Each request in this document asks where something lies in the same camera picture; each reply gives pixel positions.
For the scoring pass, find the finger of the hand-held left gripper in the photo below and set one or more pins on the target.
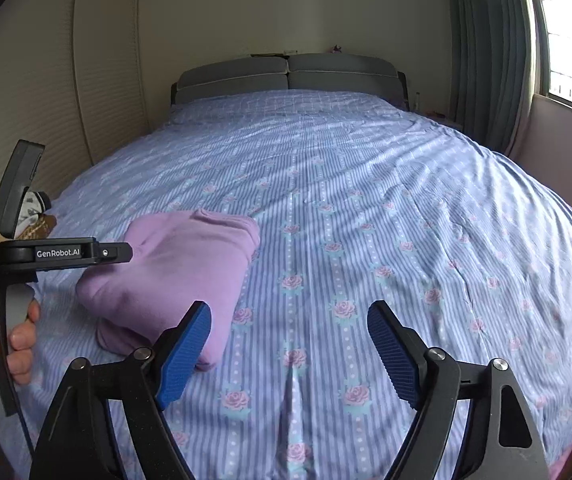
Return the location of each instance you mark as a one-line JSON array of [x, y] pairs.
[[116, 252]]

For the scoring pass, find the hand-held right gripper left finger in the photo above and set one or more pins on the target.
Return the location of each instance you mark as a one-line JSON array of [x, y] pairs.
[[183, 355]]

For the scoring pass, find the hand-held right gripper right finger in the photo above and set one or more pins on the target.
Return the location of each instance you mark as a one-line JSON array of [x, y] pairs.
[[395, 355]]

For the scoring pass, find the purple sweatshirt with green print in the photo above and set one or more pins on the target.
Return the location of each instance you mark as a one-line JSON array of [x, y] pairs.
[[166, 270]]

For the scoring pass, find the person's left hand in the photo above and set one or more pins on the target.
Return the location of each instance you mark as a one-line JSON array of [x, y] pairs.
[[23, 345]]

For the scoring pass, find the brown patterned folded garment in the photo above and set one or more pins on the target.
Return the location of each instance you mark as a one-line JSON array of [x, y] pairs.
[[41, 227]]

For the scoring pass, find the white printed folded garment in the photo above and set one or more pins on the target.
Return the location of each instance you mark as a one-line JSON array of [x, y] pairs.
[[32, 207]]

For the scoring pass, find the bed with blue striped sheet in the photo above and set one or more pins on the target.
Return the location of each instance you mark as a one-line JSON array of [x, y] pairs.
[[365, 210]]

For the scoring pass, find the cream louvred wardrobe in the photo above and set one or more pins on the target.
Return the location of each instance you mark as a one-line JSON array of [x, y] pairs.
[[41, 90]]

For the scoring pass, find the grey upholstered headboard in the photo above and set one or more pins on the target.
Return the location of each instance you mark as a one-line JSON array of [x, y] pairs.
[[246, 77]]

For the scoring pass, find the dark flat item on headboard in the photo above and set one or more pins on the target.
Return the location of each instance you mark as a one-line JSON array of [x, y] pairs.
[[273, 54]]

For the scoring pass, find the small clear bottle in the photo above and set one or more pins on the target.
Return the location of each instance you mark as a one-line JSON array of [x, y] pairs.
[[418, 101]]

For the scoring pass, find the small purple toy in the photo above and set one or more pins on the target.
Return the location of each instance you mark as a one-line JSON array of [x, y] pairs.
[[337, 49]]

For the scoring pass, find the grey-green curtain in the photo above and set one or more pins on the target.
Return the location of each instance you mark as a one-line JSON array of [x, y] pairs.
[[490, 50]]

